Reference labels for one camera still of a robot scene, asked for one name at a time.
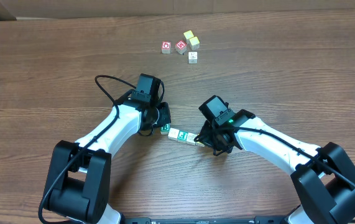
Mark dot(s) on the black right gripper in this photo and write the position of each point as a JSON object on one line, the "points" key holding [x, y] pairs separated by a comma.
{"points": [[207, 137]]}

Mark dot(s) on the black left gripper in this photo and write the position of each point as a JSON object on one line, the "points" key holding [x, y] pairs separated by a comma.
{"points": [[165, 114]]}

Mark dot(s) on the green letter B block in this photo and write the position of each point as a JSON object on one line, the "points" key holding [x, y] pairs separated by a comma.
{"points": [[165, 129]]}

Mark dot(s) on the red Y wooden block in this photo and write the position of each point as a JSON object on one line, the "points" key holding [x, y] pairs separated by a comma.
{"points": [[198, 143]]}

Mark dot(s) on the plain E pretzel block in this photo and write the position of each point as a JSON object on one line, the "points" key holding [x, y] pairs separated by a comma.
{"points": [[191, 138]]}

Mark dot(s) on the green letter F block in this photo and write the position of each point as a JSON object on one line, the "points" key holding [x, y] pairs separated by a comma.
{"points": [[182, 136]]}

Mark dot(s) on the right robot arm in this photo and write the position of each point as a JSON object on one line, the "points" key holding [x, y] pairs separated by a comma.
{"points": [[323, 177]]}

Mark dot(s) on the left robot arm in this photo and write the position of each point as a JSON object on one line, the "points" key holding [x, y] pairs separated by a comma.
{"points": [[79, 175]]}

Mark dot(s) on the blue X wooden block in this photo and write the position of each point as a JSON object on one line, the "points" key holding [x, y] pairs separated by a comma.
{"points": [[193, 57]]}

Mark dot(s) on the red apple picture block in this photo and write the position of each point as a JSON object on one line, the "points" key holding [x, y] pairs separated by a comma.
{"points": [[166, 47]]}

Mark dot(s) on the red letter M block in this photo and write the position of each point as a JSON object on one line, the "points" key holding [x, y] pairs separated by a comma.
{"points": [[181, 47]]}

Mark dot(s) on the yellow front wooden block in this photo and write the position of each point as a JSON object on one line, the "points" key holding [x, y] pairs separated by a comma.
{"points": [[194, 43]]}

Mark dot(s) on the yellow wooden block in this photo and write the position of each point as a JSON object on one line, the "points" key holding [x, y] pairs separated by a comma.
{"points": [[188, 35], [194, 43]]}

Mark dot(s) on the yellow rear wooden block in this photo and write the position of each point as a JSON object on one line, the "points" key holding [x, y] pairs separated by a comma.
{"points": [[188, 35]]}

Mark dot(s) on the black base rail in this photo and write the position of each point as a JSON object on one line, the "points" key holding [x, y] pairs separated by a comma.
{"points": [[279, 219]]}

